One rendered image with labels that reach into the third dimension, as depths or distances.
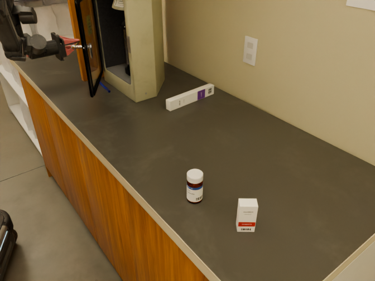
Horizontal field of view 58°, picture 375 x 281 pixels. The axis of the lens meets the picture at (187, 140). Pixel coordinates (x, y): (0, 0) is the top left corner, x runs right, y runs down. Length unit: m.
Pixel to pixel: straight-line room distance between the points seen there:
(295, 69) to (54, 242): 1.67
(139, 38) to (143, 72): 0.15
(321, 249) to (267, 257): 0.14
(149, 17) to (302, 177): 0.86
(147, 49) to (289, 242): 0.96
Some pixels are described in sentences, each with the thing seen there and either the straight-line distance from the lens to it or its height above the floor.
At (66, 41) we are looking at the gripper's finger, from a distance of 1.48.
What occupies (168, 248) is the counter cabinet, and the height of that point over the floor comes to 0.78.
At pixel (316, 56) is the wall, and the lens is 1.32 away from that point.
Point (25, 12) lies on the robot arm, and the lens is 1.70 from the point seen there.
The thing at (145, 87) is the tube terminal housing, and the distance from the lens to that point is 1.54.
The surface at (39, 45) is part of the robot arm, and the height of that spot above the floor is 1.24.
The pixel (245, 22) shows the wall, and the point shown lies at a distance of 1.52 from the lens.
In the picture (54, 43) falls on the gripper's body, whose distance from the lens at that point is 1.48.
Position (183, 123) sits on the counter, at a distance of 1.36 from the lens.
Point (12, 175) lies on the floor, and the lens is 2.90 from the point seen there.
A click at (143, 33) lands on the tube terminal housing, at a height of 1.24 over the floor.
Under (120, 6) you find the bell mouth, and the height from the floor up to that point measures 1.33.
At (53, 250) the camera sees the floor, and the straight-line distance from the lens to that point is 2.24.
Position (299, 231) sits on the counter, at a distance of 0.97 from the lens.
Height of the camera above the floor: 1.63
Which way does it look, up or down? 33 degrees down
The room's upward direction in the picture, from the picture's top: straight up
